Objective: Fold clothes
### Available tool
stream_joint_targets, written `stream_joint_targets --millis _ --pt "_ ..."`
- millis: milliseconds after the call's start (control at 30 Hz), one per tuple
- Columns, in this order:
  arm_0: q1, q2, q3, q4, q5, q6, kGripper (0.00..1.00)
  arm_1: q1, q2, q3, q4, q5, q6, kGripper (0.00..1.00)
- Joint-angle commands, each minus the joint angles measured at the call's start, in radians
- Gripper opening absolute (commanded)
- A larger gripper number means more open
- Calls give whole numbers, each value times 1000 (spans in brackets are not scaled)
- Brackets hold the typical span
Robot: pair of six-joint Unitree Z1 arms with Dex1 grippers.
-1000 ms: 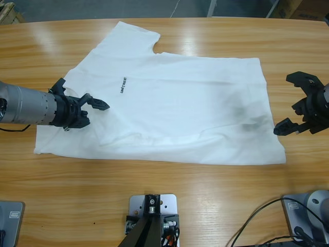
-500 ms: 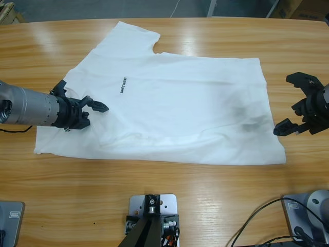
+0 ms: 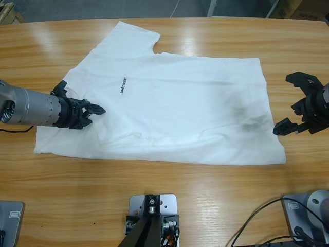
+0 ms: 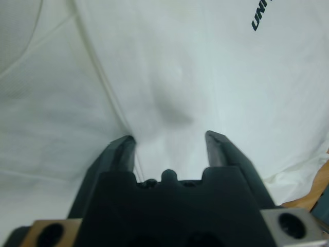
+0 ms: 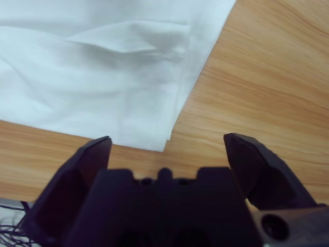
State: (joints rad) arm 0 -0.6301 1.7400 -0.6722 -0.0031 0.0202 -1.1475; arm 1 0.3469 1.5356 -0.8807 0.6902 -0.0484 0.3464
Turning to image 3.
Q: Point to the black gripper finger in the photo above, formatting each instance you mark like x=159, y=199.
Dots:
x=285, y=127
x=299, y=106
x=97, y=113
x=96, y=107

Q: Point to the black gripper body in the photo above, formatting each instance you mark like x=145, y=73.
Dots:
x=314, y=115
x=72, y=115

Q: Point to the white t-shirt with black logo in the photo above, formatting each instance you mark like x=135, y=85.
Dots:
x=180, y=103

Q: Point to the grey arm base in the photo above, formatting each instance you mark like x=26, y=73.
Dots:
x=316, y=205
x=13, y=229

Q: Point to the tan cardboard box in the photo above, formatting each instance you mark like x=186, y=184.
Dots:
x=288, y=10

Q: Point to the wooden pallet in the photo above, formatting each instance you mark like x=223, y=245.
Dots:
x=10, y=13

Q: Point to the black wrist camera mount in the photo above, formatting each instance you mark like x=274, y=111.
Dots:
x=61, y=88
x=303, y=79

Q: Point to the white metal frame leg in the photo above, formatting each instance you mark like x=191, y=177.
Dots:
x=273, y=7
x=212, y=7

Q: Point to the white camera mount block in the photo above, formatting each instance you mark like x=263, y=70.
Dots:
x=169, y=203

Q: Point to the dark camera post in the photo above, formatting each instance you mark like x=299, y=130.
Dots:
x=144, y=234

